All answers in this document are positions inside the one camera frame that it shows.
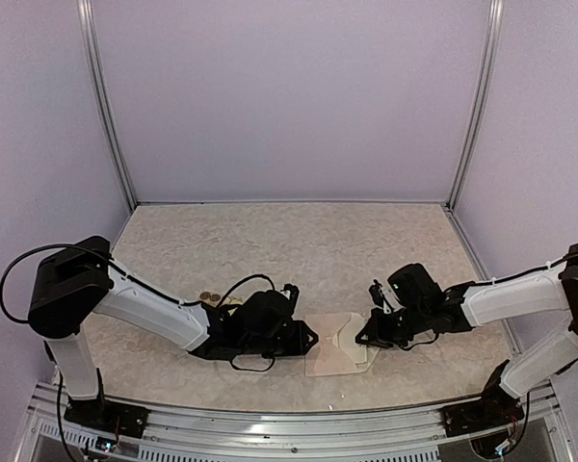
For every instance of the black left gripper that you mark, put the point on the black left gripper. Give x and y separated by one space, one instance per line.
298 343

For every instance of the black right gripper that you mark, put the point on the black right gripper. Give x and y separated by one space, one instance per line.
376 328

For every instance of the round sticker sheet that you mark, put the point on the round sticker sheet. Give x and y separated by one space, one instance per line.
210 301

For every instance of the spare letter paper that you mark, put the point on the spare letter paper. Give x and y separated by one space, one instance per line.
340 354

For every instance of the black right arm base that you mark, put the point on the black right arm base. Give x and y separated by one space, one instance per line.
493 408

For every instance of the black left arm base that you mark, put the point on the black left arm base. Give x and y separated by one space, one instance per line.
100 413

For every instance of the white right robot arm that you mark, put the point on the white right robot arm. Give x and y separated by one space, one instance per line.
551 288

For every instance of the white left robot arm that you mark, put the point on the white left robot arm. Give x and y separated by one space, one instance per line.
77 280

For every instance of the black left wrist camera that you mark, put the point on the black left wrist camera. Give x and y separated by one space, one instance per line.
292 293

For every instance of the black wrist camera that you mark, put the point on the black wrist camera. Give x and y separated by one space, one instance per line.
292 293
414 288

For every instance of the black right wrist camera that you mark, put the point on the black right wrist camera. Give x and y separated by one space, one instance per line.
414 288

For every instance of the aluminium front table rail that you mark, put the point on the aluminium front table rail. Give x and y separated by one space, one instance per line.
184 433

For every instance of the aluminium right corner post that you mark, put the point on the aluminium right corner post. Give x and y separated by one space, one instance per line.
487 63

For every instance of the aluminium corner post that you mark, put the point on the aluminium corner post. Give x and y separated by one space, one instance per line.
487 63
103 104

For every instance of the aluminium left corner post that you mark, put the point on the aluminium left corner post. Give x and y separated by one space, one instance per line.
103 104

